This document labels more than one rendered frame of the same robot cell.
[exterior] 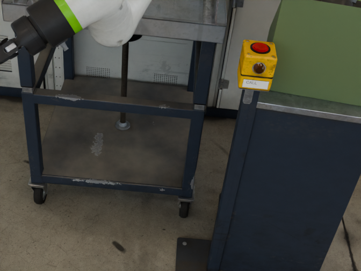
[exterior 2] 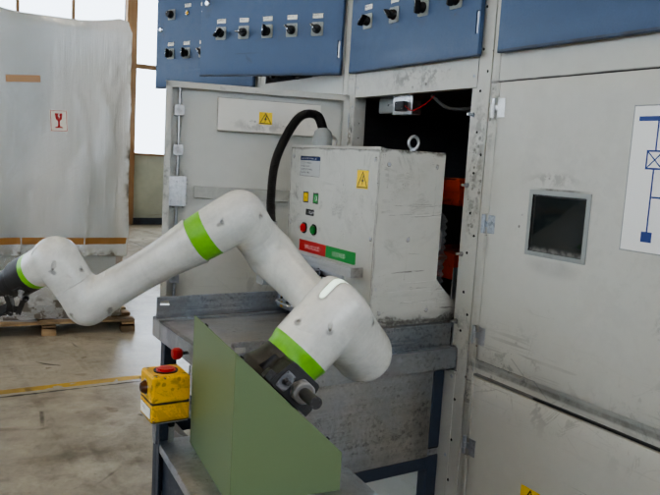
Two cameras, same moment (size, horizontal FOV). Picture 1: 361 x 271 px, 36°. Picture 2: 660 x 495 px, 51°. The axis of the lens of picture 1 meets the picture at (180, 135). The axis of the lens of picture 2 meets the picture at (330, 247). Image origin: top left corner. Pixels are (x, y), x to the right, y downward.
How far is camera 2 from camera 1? 1.74 m
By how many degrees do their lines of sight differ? 63
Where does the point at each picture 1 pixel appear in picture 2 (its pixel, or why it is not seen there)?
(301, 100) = (192, 465)
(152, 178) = not seen: outside the picture
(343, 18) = (212, 349)
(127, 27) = (74, 301)
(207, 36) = not seen: hidden behind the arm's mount
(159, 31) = not seen: hidden behind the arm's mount
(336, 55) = (212, 405)
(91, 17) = (29, 271)
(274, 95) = (185, 450)
